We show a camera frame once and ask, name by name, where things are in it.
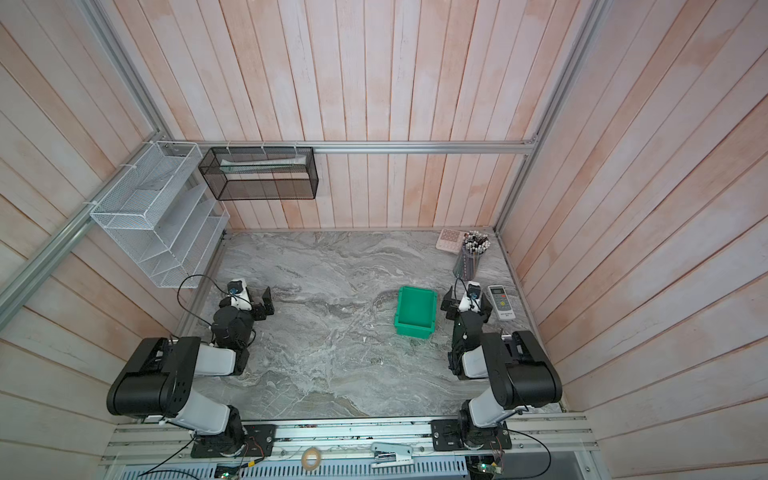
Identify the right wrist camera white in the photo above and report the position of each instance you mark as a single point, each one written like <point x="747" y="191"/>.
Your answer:
<point x="471" y="299"/>

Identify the mesh pen holder cup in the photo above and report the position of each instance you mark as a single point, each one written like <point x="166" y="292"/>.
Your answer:
<point x="473" y="245"/>

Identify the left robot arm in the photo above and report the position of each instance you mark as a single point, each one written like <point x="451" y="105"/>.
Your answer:
<point x="157" y="380"/>

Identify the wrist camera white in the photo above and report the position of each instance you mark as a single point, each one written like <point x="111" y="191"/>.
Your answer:
<point x="238" y="295"/>
<point x="471" y="299"/>

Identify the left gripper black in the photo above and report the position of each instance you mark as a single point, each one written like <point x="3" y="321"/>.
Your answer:
<point x="260" y="301"/>

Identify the black wire mesh basket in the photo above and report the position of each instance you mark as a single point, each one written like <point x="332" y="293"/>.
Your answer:
<point x="260" y="173"/>

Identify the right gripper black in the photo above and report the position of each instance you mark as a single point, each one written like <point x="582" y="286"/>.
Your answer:
<point x="452" y="303"/>

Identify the white wire mesh shelf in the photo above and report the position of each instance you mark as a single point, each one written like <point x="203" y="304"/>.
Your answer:
<point x="165" y="222"/>

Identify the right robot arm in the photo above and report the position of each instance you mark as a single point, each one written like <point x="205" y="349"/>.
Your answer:
<point x="519" y="373"/>

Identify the tape roll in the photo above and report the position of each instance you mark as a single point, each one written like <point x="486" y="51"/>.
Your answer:
<point x="311" y="459"/>

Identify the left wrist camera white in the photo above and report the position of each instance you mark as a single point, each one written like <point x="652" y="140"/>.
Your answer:
<point x="238" y="295"/>

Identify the white remote control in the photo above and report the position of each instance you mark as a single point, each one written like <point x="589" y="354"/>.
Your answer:
<point x="501" y="302"/>

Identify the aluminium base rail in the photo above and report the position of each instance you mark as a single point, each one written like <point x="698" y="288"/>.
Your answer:
<point x="544" y="446"/>

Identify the green plastic bin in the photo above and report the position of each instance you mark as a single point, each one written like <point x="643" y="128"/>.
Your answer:
<point x="416" y="312"/>

